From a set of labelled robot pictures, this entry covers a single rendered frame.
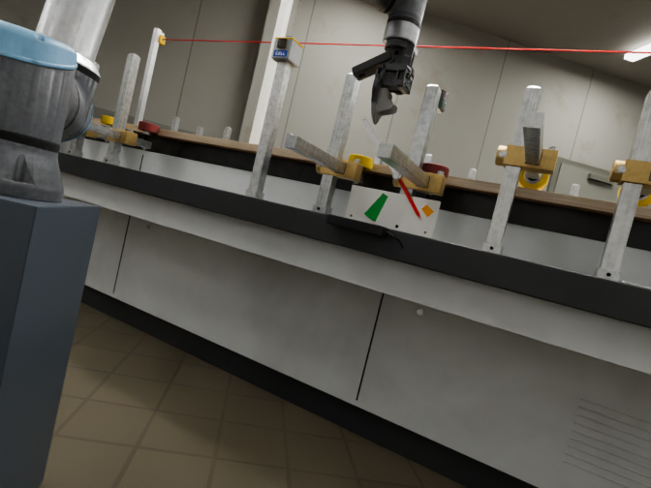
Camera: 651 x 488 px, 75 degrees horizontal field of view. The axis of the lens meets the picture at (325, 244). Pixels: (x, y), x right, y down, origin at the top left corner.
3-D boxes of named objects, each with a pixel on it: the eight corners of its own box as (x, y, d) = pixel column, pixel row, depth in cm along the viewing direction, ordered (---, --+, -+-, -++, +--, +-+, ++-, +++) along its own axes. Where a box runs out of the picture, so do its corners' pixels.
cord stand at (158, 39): (130, 170, 325) (160, 27, 319) (122, 168, 329) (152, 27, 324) (139, 173, 332) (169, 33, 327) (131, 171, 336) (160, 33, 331)
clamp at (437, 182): (439, 193, 111) (444, 174, 111) (390, 184, 117) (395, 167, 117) (443, 197, 116) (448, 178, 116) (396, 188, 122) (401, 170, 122)
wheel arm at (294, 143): (294, 152, 98) (298, 134, 98) (282, 150, 100) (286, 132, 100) (361, 186, 137) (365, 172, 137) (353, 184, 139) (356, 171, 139)
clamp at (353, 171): (353, 178, 122) (356, 161, 122) (313, 170, 128) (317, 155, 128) (360, 182, 127) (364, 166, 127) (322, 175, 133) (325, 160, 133)
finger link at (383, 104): (387, 122, 110) (395, 86, 110) (366, 119, 113) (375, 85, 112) (390, 126, 113) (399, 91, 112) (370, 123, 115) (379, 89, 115)
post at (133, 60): (108, 169, 171) (134, 52, 169) (103, 168, 173) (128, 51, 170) (116, 171, 174) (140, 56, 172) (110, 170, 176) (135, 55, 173)
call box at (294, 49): (288, 61, 134) (293, 36, 133) (269, 60, 137) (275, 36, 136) (298, 70, 140) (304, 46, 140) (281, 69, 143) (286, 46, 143)
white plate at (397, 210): (431, 238, 111) (440, 201, 111) (343, 218, 123) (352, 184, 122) (431, 238, 112) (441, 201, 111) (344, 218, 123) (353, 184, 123)
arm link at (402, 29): (382, 19, 111) (392, 38, 119) (377, 38, 111) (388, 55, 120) (415, 19, 107) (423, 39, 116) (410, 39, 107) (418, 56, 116)
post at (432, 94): (396, 256, 116) (440, 83, 114) (385, 253, 118) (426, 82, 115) (399, 257, 119) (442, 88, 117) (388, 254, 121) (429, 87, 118)
